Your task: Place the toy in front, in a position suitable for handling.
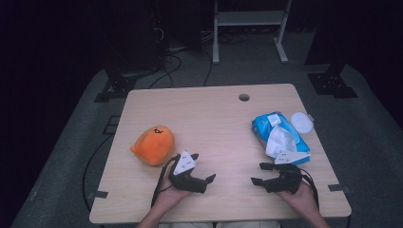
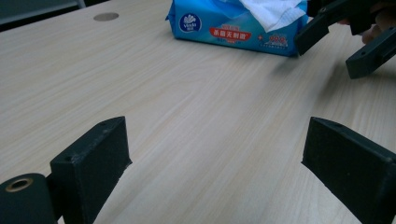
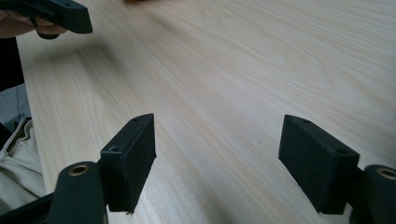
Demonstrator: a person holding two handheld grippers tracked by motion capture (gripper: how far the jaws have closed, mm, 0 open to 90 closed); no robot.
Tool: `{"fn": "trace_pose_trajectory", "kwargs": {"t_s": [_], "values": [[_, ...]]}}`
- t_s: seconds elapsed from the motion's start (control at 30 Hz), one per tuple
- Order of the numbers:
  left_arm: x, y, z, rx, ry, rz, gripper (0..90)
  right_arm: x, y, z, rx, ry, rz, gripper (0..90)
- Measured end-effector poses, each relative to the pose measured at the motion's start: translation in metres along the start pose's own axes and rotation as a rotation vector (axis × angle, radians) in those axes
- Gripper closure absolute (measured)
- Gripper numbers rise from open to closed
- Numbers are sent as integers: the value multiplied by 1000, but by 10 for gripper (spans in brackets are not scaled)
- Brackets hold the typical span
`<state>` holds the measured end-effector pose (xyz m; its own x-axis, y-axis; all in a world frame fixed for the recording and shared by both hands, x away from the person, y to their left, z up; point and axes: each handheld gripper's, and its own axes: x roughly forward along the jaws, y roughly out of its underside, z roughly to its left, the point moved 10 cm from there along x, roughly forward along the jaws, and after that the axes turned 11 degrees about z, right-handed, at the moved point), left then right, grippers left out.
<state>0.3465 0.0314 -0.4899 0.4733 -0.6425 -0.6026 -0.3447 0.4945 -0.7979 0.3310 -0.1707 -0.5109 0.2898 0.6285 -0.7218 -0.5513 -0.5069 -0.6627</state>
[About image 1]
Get right hand-held gripper cable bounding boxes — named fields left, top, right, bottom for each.
left=297, top=167, right=320, bottom=210

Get bundle of floor cables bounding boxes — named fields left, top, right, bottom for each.
left=201, top=28, right=252, bottom=46

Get person's beige trousers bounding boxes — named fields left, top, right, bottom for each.
left=157, top=220, right=281, bottom=228

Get person's left hand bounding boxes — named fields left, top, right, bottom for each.
left=151, top=180, right=193, bottom=213

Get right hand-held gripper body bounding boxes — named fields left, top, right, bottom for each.
left=261, top=151, right=312, bottom=195

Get black floor cable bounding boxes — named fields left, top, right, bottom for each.
left=82, top=134, right=115, bottom=214
left=201, top=48, right=214, bottom=87
left=148, top=52, right=183, bottom=90

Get person's right hand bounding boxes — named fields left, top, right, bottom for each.
left=275, top=181, right=319, bottom=217

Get black stand base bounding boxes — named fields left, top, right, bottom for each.
left=306, top=62, right=359, bottom=100
left=93, top=56, right=160, bottom=104

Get orange plush toy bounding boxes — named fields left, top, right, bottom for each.
left=129, top=125, right=176, bottom=167

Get blue wet wipe pack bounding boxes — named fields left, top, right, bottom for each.
left=251, top=110, right=316, bottom=166

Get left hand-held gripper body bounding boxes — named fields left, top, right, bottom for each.
left=166, top=149, right=209, bottom=195

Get white wet wipe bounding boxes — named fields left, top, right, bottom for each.
left=265, top=125, right=299, bottom=159

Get left hand-held gripper cable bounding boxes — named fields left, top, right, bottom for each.
left=150, top=154, right=181, bottom=207

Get hand-held gripper cable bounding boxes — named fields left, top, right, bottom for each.
left=297, top=167, right=320, bottom=210
left=150, top=154, right=181, bottom=207

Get white metal stand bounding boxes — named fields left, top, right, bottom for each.
left=211, top=0, right=294, bottom=66

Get black floor socket frame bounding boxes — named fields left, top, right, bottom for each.
left=102, top=115, right=122, bottom=136

